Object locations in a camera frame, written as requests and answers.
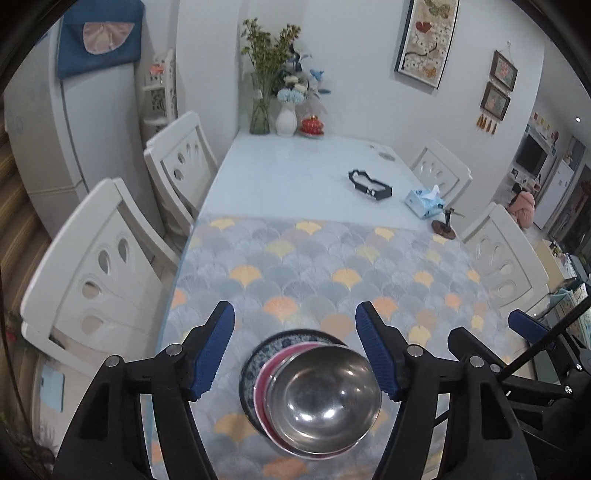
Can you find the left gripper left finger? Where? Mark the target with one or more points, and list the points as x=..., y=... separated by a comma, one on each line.
x=105, y=438

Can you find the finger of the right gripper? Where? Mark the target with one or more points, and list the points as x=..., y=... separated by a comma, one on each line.
x=533, y=331
x=462, y=343

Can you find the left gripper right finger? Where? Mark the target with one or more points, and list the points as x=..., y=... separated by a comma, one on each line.
x=484, y=439

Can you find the blue steel bowl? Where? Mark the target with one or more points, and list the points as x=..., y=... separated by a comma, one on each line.
x=323, y=401

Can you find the red steel bowl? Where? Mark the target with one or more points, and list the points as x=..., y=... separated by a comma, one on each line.
x=272, y=405

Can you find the blue patterned plate three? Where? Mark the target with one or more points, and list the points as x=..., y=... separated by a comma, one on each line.
x=263, y=353

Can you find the white chair near right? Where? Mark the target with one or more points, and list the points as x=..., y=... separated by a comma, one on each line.
x=507, y=263

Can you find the white chair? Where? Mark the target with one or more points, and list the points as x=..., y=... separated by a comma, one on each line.
x=436, y=165
x=507, y=263
x=182, y=168
x=96, y=292

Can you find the white chair near left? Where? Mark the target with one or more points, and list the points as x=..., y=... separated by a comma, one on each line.
x=96, y=292

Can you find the blue tissue pack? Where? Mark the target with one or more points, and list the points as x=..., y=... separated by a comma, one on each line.
x=425, y=203

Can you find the white chair far right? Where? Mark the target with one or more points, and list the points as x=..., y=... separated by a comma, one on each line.
x=436, y=165

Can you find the fan pattern table mat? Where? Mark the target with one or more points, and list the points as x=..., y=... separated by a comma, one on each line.
x=282, y=275

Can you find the white dining table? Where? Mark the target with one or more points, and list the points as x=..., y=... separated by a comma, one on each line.
x=273, y=177

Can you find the small framed picture lower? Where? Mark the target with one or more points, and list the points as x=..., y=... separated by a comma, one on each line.
x=495, y=102

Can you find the small framed picture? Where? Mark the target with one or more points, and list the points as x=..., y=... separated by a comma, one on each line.
x=495, y=102
x=503, y=71

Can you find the small framed picture upper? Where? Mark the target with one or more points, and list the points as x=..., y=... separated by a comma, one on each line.
x=503, y=71

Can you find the red lidded dish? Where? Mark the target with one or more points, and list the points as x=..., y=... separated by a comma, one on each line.
x=312, y=127

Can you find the white flower vase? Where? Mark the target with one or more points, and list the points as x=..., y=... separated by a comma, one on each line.
x=286, y=120

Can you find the white chair far left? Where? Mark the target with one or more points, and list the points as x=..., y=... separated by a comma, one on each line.
x=182, y=168

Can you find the green glass vase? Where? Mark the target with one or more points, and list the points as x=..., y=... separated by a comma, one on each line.
x=260, y=117

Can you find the white refrigerator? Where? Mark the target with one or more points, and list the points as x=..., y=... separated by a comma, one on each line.
x=68, y=135

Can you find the large framed picture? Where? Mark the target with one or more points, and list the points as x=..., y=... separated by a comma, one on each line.
x=427, y=40

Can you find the blue cloth cover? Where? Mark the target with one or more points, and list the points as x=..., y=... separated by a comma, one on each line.
x=99, y=34

